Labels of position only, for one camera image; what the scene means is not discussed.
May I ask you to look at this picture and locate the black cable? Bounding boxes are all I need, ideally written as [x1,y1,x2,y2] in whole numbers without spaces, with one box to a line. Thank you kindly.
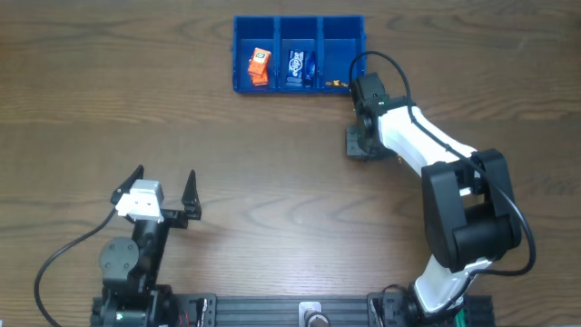
[34,206,119,327]
[348,49,537,277]

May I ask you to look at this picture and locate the blue candy pack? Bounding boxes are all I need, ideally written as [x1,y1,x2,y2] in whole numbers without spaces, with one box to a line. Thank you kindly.
[287,49,305,88]
[302,50,318,87]

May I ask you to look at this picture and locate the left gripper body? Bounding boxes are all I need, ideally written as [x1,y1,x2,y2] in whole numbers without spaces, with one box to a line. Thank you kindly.
[158,208,190,230]

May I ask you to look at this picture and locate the mounting rail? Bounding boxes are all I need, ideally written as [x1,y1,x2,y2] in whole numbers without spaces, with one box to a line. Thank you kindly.
[90,293,495,327]

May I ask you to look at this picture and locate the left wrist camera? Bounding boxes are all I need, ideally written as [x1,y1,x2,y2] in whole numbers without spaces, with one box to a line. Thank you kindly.
[114,179,165,223]

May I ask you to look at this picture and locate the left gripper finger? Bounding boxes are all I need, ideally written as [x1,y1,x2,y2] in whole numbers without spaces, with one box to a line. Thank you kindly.
[111,163,145,204]
[181,169,202,221]

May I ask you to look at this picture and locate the blue tray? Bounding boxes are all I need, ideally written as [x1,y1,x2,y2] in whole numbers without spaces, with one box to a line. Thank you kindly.
[231,15,368,95]

